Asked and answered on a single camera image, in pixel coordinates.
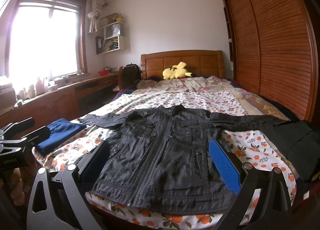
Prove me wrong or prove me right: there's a dark wooden chair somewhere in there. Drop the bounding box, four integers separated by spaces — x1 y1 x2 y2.
118 64 142 90

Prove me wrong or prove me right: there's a folded blue garment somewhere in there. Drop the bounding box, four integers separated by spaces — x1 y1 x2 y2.
35 118 87 156

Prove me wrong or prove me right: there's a wooden desk counter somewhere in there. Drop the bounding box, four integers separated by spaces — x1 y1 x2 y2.
1 74 118 129

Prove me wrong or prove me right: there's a tied white curtain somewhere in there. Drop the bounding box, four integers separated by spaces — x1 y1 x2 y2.
87 0 106 34

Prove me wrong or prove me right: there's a white wall shelf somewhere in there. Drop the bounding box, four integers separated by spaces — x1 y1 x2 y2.
95 13 125 54

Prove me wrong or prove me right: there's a wooden headboard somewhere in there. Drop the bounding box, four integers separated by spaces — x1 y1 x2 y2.
140 49 226 80

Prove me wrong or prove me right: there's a window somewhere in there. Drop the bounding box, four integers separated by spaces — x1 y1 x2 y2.
4 0 88 81

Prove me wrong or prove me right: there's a person's left hand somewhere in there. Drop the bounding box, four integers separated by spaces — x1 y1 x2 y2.
7 168 25 206

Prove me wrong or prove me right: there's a floral quilt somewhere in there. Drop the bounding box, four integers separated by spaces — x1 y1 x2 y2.
135 76 289 120

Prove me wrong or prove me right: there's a dark garment on bed edge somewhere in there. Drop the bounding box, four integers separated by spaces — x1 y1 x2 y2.
261 97 319 181

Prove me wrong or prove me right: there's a yellow plush toy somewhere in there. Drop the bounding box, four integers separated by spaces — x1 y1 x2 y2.
162 62 194 80

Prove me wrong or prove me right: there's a black jacket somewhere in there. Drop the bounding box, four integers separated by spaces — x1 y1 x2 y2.
80 105 281 215

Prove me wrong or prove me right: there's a red bowl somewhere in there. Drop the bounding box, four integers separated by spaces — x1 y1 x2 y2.
98 69 110 77

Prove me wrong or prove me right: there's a wooden louvred wardrobe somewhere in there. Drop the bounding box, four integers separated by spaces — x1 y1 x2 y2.
223 0 319 124

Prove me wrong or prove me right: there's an orange print bed sheet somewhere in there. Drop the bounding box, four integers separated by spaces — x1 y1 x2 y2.
33 90 297 229

